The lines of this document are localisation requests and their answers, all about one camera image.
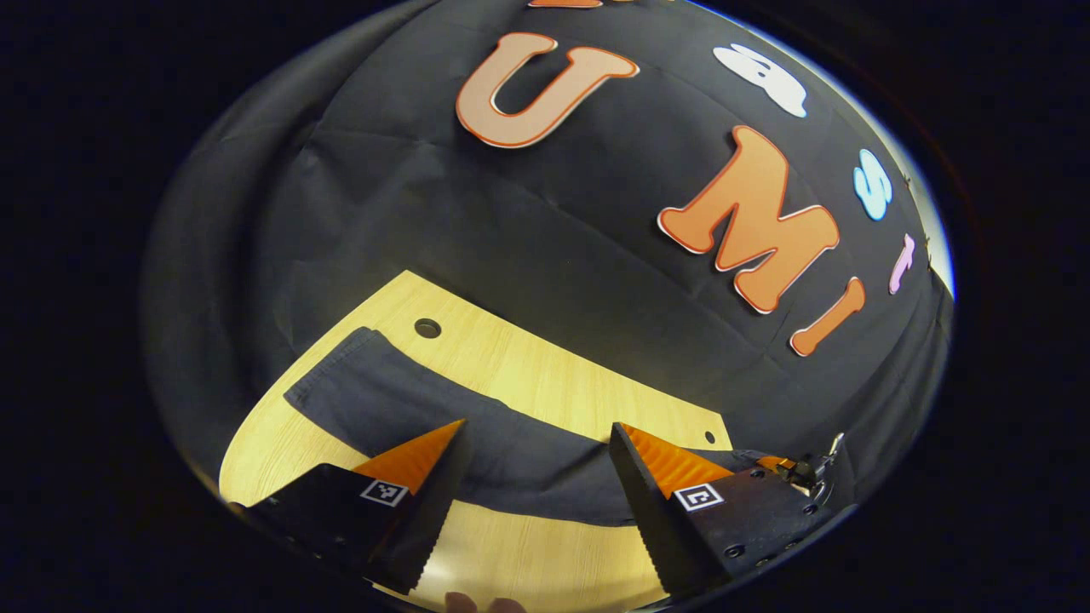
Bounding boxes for dark blue jeans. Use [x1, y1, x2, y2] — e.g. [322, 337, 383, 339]
[284, 326, 767, 527]

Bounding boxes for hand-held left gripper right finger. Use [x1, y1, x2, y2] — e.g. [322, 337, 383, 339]
[608, 421, 834, 599]

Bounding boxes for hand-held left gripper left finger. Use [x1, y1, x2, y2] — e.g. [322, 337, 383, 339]
[228, 417, 471, 595]

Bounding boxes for black backdrop cloth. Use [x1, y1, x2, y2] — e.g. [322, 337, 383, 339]
[141, 0, 955, 507]

